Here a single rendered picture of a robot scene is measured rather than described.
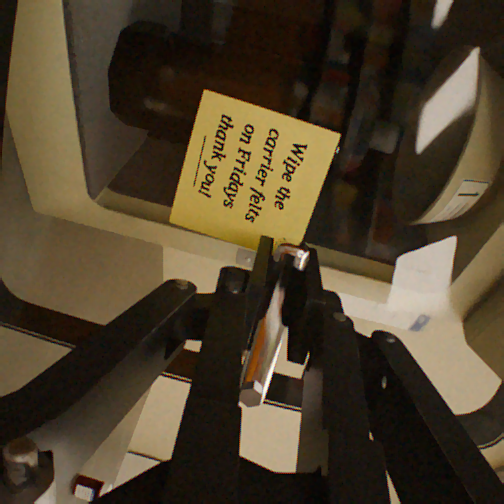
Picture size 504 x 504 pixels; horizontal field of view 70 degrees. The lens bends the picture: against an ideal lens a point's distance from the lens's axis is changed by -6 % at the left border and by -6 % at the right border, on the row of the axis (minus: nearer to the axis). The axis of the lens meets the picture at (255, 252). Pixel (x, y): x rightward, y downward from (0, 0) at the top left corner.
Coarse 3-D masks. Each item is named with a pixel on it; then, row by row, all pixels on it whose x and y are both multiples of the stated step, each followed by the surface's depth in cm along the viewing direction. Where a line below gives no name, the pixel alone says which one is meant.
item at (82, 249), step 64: (0, 0) 19; (64, 0) 19; (128, 0) 19; (192, 0) 18; (256, 0) 18; (320, 0) 18; (384, 0) 18; (448, 0) 17; (0, 64) 20; (64, 64) 20; (128, 64) 20; (192, 64) 19; (256, 64) 19; (320, 64) 19; (384, 64) 19; (448, 64) 18; (0, 128) 21; (64, 128) 21; (128, 128) 21; (192, 128) 20; (384, 128) 19; (448, 128) 19; (0, 192) 22; (64, 192) 22; (128, 192) 22; (320, 192) 21; (384, 192) 20; (448, 192) 20; (0, 256) 24; (64, 256) 23; (128, 256) 23; (192, 256) 23; (320, 256) 22; (384, 256) 22; (448, 256) 21; (0, 320) 25; (64, 320) 25; (384, 320) 23; (448, 320) 22; (448, 384) 24
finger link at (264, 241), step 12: (264, 240) 20; (264, 252) 18; (264, 264) 17; (252, 276) 15; (264, 276) 15; (252, 288) 15; (264, 288) 15; (252, 300) 15; (264, 300) 15; (252, 312) 15; (252, 324) 15; (252, 336) 15
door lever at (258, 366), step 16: (288, 240) 17; (272, 256) 18; (288, 256) 17; (304, 256) 17; (272, 272) 17; (288, 272) 17; (304, 272) 17; (272, 288) 17; (288, 288) 17; (272, 304) 18; (288, 304) 18; (272, 320) 18; (288, 320) 18; (256, 336) 18; (272, 336) 18; (256, 352) 18; (272, 352) 18; (256, 368) 19; (272, 368) 19; (240, 384) 19; (256, 384) 19; (240, 400) 19; (256, 400) 19
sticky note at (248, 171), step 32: (224, 96) 20; (224, 128) 20; (256, 128) 20; (288, 128) 20; (320, 128) 20; (192, 160) 21; (224, 160) 21; (256, 160) 21; (288, 160) 20; (320, 160) 20; (192, 192) 21; (224, 192) 21; (256, 192) 21; (288, 192) 21; (192, 224) 22; (224, 224) 22; (256, 224) 22; (288, 224) 21
